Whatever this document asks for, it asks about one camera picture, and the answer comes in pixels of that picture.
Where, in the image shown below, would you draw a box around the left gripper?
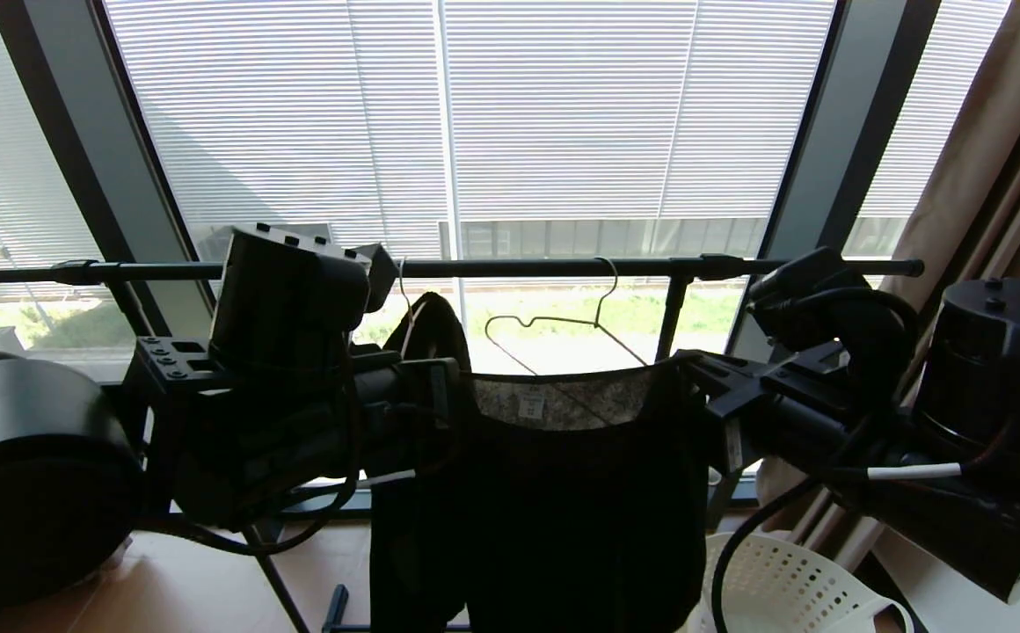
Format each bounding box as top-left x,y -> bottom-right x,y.
352,356 -> 464,477

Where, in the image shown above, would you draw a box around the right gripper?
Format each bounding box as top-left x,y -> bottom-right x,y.
681,343 -> 854,480

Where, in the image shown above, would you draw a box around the pink clothes hanger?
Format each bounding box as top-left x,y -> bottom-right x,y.
484,257 -> 652,375
396,258 -> 430,353

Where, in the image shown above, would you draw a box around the white laundry basket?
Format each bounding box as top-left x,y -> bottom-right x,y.
690,532 -> 915,633

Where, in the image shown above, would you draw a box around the black clothes rack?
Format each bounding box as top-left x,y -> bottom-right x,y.
0,255 -> 926,633

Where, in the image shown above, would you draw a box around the brown curtain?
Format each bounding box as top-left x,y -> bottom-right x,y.
756,0 -> 1020,572

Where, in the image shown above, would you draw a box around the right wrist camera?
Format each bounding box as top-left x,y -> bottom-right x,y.
746,246 -> 917,357

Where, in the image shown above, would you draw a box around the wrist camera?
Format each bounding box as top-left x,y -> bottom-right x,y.
746,246 -> 917,357
354,244 -> 399,314

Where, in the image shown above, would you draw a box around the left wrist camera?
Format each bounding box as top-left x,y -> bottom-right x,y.
354,244 -> 399,314

